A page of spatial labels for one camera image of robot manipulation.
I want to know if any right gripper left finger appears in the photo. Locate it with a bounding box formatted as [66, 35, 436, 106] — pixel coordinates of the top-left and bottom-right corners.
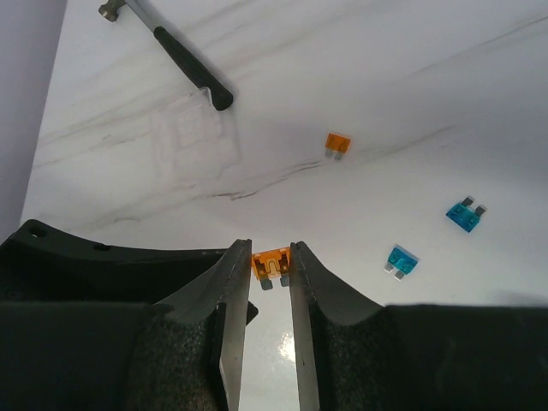
[1, 240, 253, 410]

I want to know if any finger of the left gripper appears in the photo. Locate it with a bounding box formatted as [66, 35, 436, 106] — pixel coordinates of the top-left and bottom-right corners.
[1, 219, 226, 319]

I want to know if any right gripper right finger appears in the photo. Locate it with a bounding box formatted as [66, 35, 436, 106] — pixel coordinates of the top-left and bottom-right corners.
[289, 242, 547, 410]

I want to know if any blue fuse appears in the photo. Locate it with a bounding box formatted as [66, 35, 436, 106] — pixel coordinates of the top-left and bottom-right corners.
[445, 196, 487, 233]
[384, 244, 420, 281]

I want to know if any orange fuse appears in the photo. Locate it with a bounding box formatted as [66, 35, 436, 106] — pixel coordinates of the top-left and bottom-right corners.
[251, 247, 291, 291]
[325, 133, 351, 161]

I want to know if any clear plastic fuse box cover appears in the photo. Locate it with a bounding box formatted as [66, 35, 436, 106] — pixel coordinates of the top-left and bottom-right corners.
[150, 87, 241, 187]

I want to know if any hammer with black handle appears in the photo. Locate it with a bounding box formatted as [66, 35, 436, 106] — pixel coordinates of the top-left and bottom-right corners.
[98, 0, 235, 111]

